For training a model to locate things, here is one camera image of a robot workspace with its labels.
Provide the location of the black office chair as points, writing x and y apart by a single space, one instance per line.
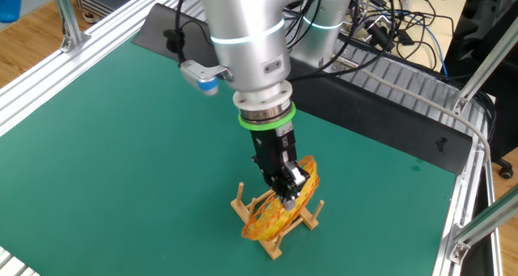
506 106

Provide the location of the wooden peg dish rack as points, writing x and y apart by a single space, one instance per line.
247 211

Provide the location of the orange yellow wicker basket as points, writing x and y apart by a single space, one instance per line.
279 215

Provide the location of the silver blue wrist camera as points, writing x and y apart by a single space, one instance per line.
202 75

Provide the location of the beige desk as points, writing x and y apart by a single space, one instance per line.
457 9

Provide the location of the black rubber barrier strip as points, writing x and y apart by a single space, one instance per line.
364 118

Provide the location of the aluminium profile table frame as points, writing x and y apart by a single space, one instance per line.
24 102

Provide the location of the green table mat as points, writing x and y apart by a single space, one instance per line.
121 227

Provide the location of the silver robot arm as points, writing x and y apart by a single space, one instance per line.
247 37

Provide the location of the aluminium frame post with bracket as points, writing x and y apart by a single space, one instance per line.
485 221
485 69
64 9

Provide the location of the black aluminium frame stand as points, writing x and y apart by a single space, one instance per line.
105 1

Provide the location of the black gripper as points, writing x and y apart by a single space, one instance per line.
269 154

